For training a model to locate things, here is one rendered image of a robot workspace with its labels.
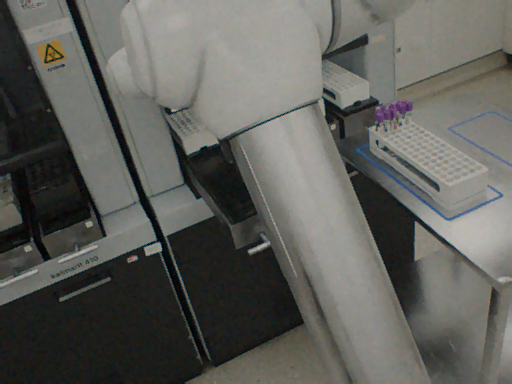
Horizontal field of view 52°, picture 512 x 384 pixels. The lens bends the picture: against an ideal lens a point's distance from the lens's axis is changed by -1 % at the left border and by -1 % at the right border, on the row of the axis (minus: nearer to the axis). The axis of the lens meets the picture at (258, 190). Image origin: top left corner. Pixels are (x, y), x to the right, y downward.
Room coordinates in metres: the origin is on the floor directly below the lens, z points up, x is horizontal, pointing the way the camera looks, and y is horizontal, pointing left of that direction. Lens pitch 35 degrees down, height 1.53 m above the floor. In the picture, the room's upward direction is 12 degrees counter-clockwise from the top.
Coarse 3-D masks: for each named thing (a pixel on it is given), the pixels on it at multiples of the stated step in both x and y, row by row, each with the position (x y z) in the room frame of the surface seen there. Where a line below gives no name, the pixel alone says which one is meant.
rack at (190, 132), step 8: (184, 112) 1.43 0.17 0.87; (168, 120) 1.40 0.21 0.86; (176, 120) 1.39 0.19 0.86; (184, 120) 1.37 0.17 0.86; (192, 120) 1.36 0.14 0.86; (176, 128) 1.34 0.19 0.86; (184, 128) 1.33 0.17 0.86; (192, 128) 1.32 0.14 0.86; (200, 128) 1.30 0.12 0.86; (176, 136) 1.40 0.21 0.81; (184, 136) 1.29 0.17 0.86; (192, 136) 1.27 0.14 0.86; (200, 136) 1.28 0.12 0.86; (208, 136) 1.28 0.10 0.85; (184, 144) 1.26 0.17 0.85; (192, 144) 1.27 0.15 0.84; (200, 144) 1.27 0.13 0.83; (208, 144) 1.28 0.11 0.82; (184, 152) 1.27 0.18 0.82; (192, 152) 1.26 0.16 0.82
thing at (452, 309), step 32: (480, 96) 1.24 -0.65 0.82; (448, 128) 1.11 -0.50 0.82; (480, 128) 1.08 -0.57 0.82; (352, 160) 1.06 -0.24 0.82; (384, 160) 1.03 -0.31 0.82; (480, 160) 0.95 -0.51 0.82; (384, 192) 0.92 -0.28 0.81; (416, 192) 0.89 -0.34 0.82; (448, 224) 0.77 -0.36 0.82; (480, 224) 0.75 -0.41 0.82; (448, 256) 1.20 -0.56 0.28; (480, 256) 0.67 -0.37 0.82; (416, 288) 1.10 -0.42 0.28; (448, 288) 1.07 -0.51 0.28; (480, 288) 1.04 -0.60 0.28; (416, 320) 0.98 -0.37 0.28; (448, 320) 0.95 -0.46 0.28; (480, 320) 0.93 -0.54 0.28; (448, 352) 0.85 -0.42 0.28; (480, 352) 0.83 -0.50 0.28
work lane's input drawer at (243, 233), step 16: (176, 144) 1.33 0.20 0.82; (192, 160) 1.25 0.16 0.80; (208, 160) 1.23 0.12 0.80; (224, 160) 1.21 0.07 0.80; (192, 176) 1.17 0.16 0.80; (208, 176) 1.15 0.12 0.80; (224, 176) 1.13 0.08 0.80; (240, 176) 1.12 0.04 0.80; (208, 192) 1.08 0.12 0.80; (224, 192) 1.06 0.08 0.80; (240, 192) 1.05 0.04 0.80; (224, 208) 0.98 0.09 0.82; (240, 208) 0.98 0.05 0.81; (224, 224) 0.97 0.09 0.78; (240, 224) 0.93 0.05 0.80; (256, 224) 0.94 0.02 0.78; (240, 240) 0.93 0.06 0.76; (256, 240) 0.94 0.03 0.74
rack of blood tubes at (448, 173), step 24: (384, 144) 1.02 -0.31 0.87; (408, 144) 0.99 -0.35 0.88; (432, 144) 0.97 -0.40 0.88; (408, 168) 0.97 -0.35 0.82; (432, 168) 0.89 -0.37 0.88; (456, 168) 0.86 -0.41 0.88; (480, 168) 0.85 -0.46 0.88; (432, 192) 0.86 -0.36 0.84; (456, 192) 0.81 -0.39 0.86; (480, 192) 0.83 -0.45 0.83
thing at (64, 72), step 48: (48, 0) 1.18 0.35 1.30; (48, 48) 1.17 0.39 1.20; (48, 96) 1.17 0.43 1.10; (96, 96) 1.19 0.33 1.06; (96, 144) 1.18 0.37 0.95; (96, 192) 1.16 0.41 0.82; (144, 240) 1.10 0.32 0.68; (48, 288) 1.01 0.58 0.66; (96, 288) 1.05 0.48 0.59; (144, 288) 1.08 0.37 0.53; (0, 336) 0.96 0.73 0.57; (48, 336) 1.00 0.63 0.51; (96, 336) 1.03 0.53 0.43; (144, 336) 1.07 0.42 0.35
